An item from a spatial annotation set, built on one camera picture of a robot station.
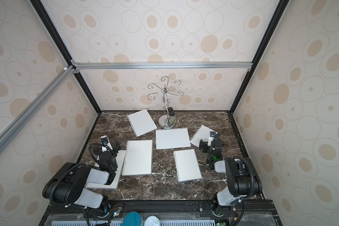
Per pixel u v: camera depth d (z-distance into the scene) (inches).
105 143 28.3
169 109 39.7
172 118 41.0
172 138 40.7
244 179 17.9
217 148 27.7
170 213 28.7
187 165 35.4
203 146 33.9
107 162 26.2
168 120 43.1
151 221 26.0
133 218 25.6
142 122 44.8
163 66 35.3
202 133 42.5
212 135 32.1
